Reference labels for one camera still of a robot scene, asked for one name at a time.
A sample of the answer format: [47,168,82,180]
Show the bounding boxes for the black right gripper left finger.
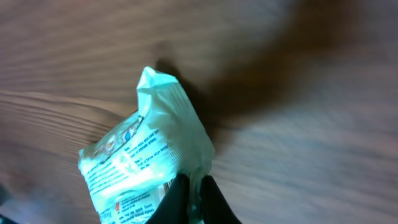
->
[146,174,190,224]

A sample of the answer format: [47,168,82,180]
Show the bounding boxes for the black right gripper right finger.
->
[200,175,241,224]

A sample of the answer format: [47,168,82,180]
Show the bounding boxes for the colourful packet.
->
[78,67,215,223]

